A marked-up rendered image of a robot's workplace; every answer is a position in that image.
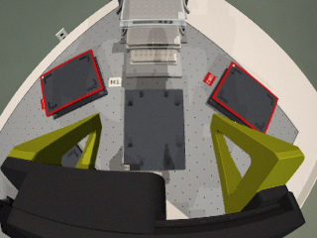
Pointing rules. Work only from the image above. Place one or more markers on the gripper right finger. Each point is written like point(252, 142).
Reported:
point(273, 161)

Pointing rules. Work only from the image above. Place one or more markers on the white rectangular plate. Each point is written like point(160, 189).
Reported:
point(153, 57)
point(153, 39)

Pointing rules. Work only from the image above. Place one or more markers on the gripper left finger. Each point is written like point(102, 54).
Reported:
point(49, 148)

